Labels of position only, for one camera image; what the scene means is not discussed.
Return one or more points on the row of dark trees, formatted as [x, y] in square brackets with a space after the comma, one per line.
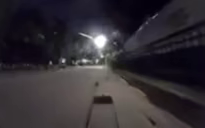
[26, 40]

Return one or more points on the street lamp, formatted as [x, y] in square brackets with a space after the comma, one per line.
[99, 41]

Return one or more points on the pale kerb strip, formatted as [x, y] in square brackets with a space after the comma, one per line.
[176, 91]

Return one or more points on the building with dark railing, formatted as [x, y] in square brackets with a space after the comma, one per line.
[170, 43]

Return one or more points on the dark drain grate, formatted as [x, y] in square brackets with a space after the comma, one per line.
[102, 99]

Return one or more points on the grey asphalt road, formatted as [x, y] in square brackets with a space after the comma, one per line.
[56, 96]

